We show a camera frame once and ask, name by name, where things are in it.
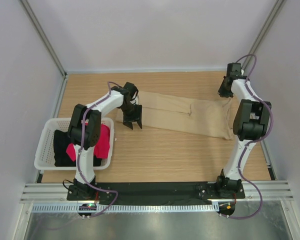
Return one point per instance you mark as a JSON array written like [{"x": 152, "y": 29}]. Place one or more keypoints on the aluminium frame post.
[
  {"x": 269, "y": 21},
  {"x": 42, "y": 35}
]

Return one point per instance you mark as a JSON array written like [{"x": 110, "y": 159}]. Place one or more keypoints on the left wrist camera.
[{"x": 132, "y": 89}]

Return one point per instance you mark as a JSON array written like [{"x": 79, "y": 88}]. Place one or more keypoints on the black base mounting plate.
[{"x": 153, "y": 193}]

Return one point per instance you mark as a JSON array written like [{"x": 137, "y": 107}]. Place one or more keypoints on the white plastic laundry basket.
[{"x": 44, "y": 156}]

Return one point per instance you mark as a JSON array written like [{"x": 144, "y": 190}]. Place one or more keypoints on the right aluminium frame post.
[{"x": 269, "y": 21}]

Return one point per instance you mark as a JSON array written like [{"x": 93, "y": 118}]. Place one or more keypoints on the pink t shirt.
[{"x": 101, "y": 149}]

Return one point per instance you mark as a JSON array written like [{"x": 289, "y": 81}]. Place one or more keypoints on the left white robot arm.
[{"x": 85, "y": 129}]

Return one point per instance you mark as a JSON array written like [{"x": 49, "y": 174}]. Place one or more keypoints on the black t shirt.
[{"x": 63, "y": 151}]

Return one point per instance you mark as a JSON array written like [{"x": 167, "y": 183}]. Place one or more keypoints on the left aluminium frame post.
[{"x": 42, "y": 35}]

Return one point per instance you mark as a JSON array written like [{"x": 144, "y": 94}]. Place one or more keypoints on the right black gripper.
[{"x": 223, "y": 93}]

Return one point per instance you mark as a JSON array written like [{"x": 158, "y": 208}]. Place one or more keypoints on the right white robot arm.
[{"x": 252, "y": 123}]

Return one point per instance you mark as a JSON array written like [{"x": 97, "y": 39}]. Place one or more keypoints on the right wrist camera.
[{"x": 234, "y": 70}]

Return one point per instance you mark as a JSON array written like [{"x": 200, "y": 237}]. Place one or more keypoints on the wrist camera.
[
  {"x": 234, "y": 70},
  {"x": 132, "y": 89}
]

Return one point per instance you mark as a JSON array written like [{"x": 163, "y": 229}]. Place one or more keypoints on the beige t shirt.
[{"x": 195, "y": 116}]

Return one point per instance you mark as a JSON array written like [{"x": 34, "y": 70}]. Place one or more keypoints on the white slotted cable duct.
[{"x": 81, "y": 208}]

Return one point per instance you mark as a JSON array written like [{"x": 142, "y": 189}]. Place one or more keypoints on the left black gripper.
[{"x": 136, "y": 117}]

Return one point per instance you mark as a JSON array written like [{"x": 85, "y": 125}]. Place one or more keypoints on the aluminium front rail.
[{"x": 271, "y": 190}]

